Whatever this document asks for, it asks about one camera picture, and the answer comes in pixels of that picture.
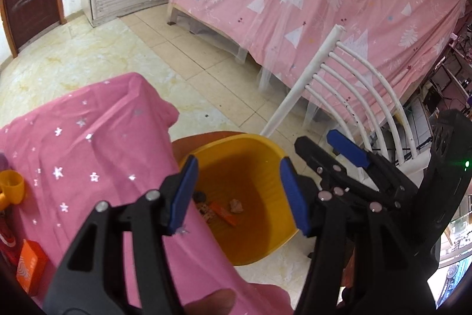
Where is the orange flat wrapper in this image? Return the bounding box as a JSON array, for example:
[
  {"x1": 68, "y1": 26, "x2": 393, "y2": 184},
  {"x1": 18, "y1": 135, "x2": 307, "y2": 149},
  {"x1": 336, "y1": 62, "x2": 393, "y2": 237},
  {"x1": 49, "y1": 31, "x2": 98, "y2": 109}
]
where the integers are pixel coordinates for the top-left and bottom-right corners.
[{"x1": 210, "y1": 202, "x2": 238, "y2": 228}]

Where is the white metal chair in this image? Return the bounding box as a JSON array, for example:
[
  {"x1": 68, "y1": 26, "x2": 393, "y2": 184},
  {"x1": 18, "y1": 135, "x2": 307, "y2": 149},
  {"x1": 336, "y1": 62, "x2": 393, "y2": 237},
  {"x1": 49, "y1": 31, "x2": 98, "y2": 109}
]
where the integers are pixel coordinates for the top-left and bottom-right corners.
[{"x1": 260, "y1": 25, "x2": 432, "y2": 175}]

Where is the red wrapper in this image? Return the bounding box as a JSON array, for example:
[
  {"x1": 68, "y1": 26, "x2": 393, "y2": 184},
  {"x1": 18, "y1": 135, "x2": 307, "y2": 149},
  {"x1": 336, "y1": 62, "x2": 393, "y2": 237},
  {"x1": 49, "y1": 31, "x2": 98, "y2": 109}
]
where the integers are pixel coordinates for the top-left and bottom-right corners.
[{"x1": 0, "y1": 212, "x2": 20, "y2": 264}]

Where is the yellow plastic trash bin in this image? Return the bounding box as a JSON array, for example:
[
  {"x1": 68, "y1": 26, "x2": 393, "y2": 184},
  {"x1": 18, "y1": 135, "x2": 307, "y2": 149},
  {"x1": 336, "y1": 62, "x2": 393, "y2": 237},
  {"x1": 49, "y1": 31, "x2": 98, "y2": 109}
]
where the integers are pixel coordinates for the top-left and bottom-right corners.
[{"x1": 179, "y1": 133, "x2": 300, "y2": 266}]

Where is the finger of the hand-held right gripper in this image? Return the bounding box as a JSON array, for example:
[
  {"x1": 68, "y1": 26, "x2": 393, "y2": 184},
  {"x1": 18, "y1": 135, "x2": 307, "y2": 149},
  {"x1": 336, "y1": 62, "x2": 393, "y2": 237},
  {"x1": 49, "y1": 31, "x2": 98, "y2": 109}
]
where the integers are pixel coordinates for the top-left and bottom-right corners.
[
  {"x1": 327, "y1": 129, "x2": 422, "y2": 205},
  {"x1": 294, "y1": 136, "x2": 396, "y2": 209}
]

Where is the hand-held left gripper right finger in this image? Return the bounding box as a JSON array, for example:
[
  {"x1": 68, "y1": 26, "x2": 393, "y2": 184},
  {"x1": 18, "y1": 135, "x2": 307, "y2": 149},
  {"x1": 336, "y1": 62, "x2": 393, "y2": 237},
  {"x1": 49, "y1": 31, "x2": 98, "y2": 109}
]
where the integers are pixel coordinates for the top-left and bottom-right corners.
[{"x1": 279, "y1": 157, "x2": 439, "y2": 315}]

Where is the cluttered metal rack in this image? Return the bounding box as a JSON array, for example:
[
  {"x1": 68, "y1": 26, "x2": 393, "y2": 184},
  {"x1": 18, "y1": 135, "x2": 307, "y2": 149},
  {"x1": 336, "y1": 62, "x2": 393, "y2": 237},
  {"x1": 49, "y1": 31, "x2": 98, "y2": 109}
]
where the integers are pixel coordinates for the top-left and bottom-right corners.
[{"x1": 402, "y1": 10, "x2": 472, "y2": 168}]

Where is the patterned small wrapper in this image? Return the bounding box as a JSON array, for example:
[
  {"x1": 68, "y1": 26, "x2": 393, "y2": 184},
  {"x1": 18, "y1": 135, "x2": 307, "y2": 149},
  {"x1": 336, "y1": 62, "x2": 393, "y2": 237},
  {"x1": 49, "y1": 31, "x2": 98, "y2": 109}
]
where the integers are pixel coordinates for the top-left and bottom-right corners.
[{"x1": 199, "y1": 203, "x2": 218, "y2": 223}]

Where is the pink star tablecloth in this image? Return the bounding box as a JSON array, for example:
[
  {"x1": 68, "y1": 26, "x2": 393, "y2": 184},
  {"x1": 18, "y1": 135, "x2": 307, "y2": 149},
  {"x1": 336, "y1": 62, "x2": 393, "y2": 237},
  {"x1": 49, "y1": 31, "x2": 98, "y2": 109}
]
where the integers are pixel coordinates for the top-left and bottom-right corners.
[{"x1": 0, "y1": 73, "x2": 296, "y2": 315}]

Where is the orange box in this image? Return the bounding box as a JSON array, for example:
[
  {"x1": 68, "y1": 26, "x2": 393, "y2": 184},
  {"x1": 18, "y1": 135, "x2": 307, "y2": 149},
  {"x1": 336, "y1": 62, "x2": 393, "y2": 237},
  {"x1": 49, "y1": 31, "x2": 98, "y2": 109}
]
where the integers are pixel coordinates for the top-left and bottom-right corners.
[{"x1": 15, "y1": 239, "x2": 48, "y2": 297}]

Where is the yellow plastic cup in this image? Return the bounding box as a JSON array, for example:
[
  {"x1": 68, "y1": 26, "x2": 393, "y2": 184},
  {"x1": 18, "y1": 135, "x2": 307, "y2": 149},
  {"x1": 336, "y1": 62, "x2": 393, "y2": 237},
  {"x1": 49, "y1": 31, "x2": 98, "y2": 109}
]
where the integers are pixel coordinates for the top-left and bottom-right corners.
[{"x1": 0, "y1": 169, "x2": 26, "y2": 214}]

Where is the wooden bed frame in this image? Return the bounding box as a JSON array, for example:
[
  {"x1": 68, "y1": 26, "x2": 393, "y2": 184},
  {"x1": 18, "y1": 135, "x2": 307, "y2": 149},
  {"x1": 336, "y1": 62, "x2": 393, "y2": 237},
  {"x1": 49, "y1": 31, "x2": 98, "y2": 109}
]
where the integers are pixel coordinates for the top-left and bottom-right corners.
[{"x1": 167, "y1": 3, "x2": 201, "y2": 26}]

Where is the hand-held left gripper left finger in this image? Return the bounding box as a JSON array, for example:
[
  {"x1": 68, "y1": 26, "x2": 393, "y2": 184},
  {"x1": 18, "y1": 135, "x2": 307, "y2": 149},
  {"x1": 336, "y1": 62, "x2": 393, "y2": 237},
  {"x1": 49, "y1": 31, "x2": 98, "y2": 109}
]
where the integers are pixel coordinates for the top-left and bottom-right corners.
[{"x1": 43, "y1": 155, "x2": 200, "y2": 315}]

